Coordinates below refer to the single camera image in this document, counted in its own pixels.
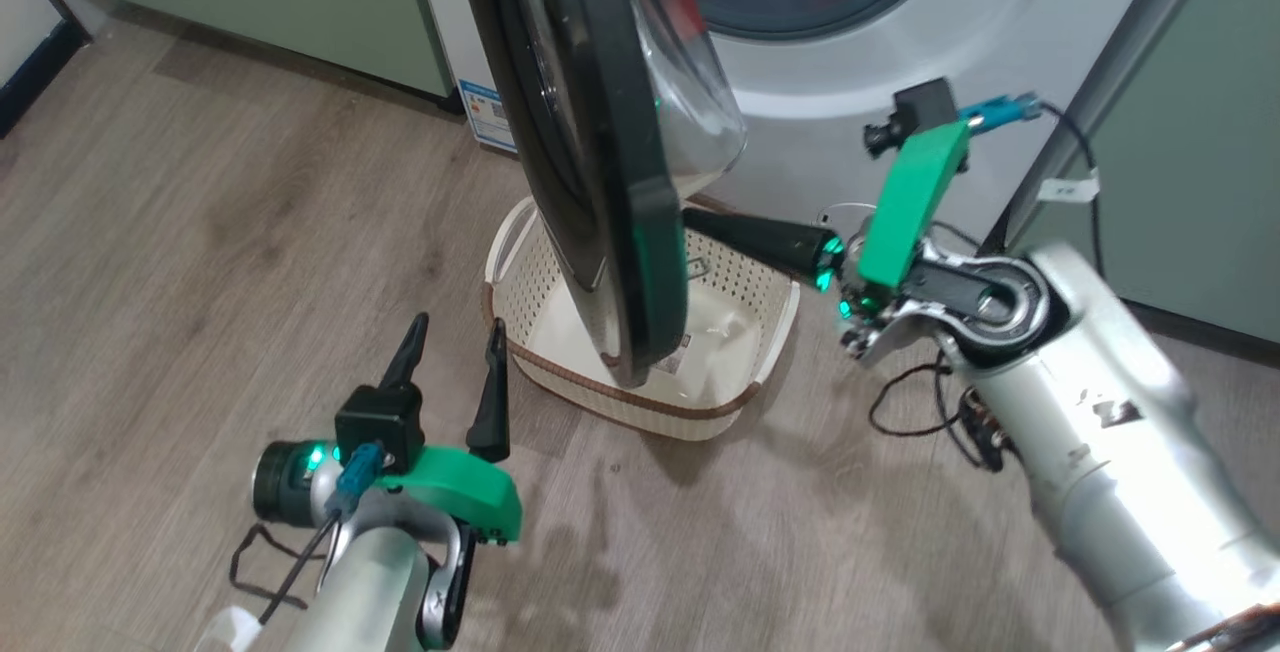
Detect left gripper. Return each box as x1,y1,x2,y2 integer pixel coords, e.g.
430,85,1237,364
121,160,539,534
252,312,513,525

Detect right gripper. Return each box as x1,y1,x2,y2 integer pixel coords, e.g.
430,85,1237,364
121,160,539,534
683,206,1051,363

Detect black round washing machine door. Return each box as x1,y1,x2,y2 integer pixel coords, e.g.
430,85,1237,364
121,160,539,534
450,0,749,389

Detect cream perforated laundry basket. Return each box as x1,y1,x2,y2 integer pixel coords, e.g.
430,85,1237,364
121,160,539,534
482,194,801,443

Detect white front-load washing machine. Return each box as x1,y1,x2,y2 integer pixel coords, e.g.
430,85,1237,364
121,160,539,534
408,0,1179,253

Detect round white filter cover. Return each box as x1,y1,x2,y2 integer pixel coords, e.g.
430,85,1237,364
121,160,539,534
815,200,883,238

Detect blue white energy label sticker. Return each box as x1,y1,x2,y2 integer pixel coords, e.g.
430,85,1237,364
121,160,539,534
458,80,518,153

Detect blue left camera connector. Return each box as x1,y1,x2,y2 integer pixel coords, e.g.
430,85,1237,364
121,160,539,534
325,442,386,523

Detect blue camera connector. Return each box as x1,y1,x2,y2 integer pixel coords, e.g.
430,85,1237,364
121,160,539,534
958,90,1043,136
325,442,386,523

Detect green right camera mount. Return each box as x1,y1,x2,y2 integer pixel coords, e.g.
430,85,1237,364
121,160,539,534
857,120,971,290

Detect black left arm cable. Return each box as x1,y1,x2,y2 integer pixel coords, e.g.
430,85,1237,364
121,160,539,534
228,517,346,628

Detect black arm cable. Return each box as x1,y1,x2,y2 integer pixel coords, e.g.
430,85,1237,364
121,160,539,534
228,517,346,628
868,350,1011,473

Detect blue right camera connector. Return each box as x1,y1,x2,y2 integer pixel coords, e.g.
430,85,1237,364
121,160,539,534
958,90,1043,136

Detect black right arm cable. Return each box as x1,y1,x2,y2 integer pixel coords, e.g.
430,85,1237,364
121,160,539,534
868,350,1011,473

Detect white right cable tag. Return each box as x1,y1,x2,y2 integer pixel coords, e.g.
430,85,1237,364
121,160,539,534
1038,170,1101,205

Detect white cable tag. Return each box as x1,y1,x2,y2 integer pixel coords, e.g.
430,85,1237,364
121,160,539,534
193,606,263,652
1038,170,1101,205

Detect black right camera cable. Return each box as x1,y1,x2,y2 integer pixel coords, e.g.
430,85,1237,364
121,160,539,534
1035,100,1103,278

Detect white left cable tag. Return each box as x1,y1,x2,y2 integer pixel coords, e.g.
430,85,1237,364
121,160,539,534
193,606,263,652

